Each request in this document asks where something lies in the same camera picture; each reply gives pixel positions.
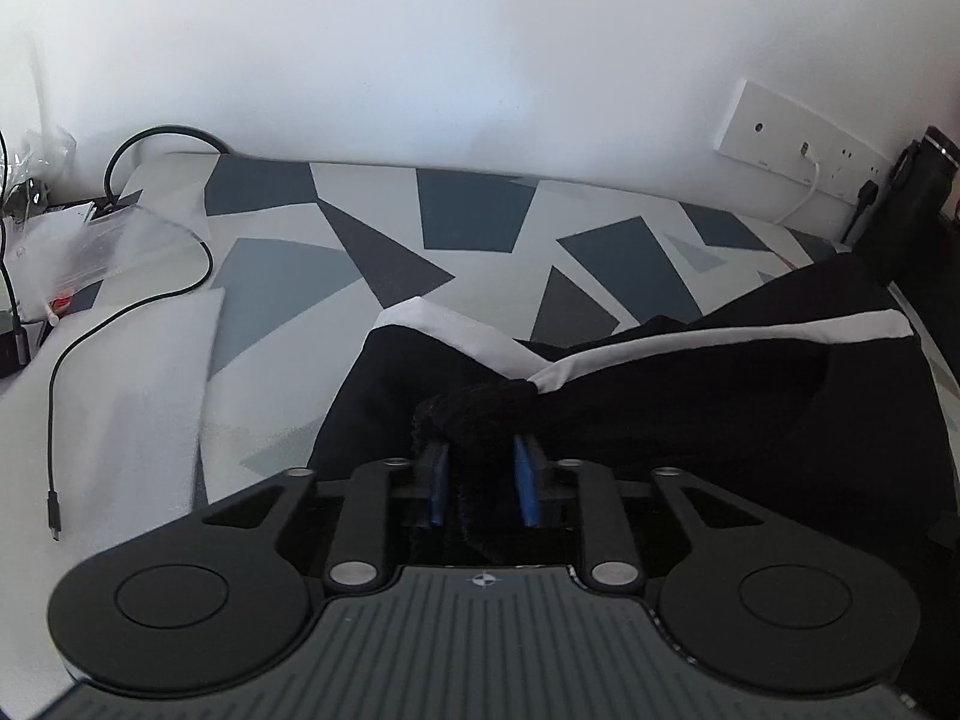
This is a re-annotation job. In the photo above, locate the white wall socket panel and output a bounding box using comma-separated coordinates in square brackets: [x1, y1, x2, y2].
[715, 80, 892, 205]

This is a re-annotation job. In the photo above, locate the clear plastic bag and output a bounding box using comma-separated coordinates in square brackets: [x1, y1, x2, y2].
[8, 203, 202, 302]

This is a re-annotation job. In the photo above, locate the black usb cable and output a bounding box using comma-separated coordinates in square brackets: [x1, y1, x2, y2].
[45, 122, 235, 543]

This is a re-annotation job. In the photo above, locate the black shorts white stripe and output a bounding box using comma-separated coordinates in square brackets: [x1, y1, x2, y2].
[305, 252, 960, 691]

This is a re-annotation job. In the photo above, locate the black plug and cable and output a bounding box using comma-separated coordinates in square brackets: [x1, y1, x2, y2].
[838, 177, 886, 246]

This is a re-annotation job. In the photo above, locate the geometric patterned bed sheet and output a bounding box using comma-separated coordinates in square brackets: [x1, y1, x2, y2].
[71, 153, 838, 509]

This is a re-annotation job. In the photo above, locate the white charging cable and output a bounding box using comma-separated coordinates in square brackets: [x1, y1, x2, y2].
[774, 140, 824, 226]

